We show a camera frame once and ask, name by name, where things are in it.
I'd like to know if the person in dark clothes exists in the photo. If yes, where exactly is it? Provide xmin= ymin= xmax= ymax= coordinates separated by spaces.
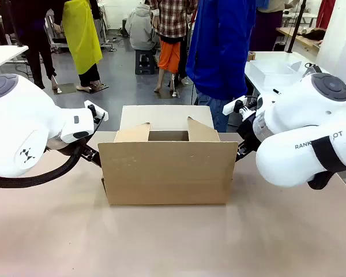
xmin=10 ymin=0 xmax=66 ymax=90

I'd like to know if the black braided cable sleeve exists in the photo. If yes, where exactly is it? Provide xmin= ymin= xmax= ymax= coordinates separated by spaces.
xmin=0 ymin=138 xmax=89 ymax=189

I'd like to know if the person in grey hoodie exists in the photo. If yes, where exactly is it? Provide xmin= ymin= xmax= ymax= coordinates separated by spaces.
xmin=125 ymin=2 xmax=160 ymax=51

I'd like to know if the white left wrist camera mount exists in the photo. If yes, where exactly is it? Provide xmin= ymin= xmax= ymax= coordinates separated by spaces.
xmin=84 ymin=100 xmax=108 ymax=123

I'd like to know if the person in yellow apron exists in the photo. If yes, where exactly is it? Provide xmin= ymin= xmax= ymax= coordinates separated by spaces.
xmin=62 ymin=0 xmax=104 ymax=93

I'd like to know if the person in purple skirt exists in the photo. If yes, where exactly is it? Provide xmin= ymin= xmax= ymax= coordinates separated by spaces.
xmin=249 ymin=0 xmax=286 ymax=53

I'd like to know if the clear plastic bin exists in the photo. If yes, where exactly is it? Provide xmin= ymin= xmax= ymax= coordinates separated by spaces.
xmin=249 ymin=60 xmax=304 ymax=88

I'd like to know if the black stand pole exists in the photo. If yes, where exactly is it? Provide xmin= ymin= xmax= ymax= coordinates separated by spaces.
xmin=287 ymin=0 xmax=307 ymax=54

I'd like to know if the white table with thin legs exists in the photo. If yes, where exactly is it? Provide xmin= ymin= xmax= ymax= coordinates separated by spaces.
xmin=0 ymin=45 xmax=29 ymax=74

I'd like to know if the black strap on right arm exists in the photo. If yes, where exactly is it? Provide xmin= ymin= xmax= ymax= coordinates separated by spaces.
xmin=307 ymin=137 xmax=346 ymax=190

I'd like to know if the person in blue jacket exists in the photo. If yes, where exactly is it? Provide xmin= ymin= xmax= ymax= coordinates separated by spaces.
xmin=186 ymin=0 xmax=270 ymax=133

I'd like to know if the red hanging cloth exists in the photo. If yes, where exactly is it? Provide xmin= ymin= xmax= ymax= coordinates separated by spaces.
xmin=315 ymin=0 xmax=337 ymax=29

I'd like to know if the brown cardboard box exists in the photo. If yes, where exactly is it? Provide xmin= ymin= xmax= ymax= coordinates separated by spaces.
xmin=97 ymin=105 xmax=239 ymax=206

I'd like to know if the person in plaid shirt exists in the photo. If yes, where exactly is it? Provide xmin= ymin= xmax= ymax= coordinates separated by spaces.
xmin=148 ymin=0 xmax=199 ymax=93

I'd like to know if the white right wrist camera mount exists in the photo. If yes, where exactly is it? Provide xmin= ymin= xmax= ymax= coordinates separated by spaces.
xmin=223 ymin=96 xmax=247 ymax=117

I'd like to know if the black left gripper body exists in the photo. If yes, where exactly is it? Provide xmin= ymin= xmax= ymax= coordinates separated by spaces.
xmin=47 ymin=137 xmax=86 ymax=156

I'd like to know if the black step stool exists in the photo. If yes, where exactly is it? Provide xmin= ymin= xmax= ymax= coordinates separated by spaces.
xmin=134 ymin=49 xmax=157 ymax=76

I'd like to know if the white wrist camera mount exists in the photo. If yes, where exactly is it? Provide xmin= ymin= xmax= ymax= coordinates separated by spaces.
xmin=84 ymin=100 xmax=108 ymax=123
xmin=223 ymin=96 xmax=247 ymax=117

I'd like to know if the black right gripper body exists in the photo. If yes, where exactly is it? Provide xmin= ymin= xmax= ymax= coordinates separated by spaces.
xmin=236 ymin=111 xmax=263 ymax=151

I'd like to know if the wooden workbench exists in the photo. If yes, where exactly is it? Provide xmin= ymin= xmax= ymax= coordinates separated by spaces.
xmin=276 ymin=27 xmax=324 ymax=50

